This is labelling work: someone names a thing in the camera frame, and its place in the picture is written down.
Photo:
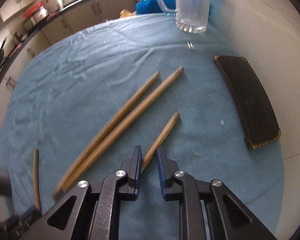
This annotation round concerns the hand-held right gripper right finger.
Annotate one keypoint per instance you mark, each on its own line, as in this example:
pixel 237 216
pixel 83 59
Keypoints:
pixel 161 172

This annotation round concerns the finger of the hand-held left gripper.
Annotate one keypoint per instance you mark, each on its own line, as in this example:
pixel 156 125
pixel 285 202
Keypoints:
pixel 27 215

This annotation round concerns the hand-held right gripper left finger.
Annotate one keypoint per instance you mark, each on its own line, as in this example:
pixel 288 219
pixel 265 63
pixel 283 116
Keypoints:
pixel 138 170

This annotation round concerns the thin curved wooden chopstick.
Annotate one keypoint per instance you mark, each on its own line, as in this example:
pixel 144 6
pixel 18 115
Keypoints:
pixel 35 175

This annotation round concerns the long thick wooden chopstick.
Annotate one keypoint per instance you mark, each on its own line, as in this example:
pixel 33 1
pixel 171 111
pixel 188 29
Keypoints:
pixel 140 110
pixel 120 115

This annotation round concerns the blue terry table cloth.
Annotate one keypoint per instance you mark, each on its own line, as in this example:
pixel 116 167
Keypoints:
pixel 90 80

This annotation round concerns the black phone in case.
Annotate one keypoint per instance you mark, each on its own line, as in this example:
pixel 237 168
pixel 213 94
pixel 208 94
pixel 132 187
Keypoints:
pixel 250 102

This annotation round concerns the small metal clip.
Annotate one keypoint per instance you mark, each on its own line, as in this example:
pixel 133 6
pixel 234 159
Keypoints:
pixel 190 45

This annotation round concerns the small yellow object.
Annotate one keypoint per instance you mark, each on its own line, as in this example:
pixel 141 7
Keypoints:
pixel 127 13

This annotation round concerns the blue plastic bag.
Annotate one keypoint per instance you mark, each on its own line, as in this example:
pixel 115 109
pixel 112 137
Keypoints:
pixel 150 2

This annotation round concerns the clear glass mug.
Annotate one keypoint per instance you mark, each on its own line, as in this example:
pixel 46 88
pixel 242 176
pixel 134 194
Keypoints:
pixel 192 7

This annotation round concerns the silver appliance with red lid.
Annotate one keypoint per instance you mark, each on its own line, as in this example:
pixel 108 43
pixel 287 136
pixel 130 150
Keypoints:
pixel 35 13

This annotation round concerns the beige upper kitchen cabinets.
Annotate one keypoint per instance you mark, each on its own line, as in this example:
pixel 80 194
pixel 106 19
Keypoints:
pixel 20 0

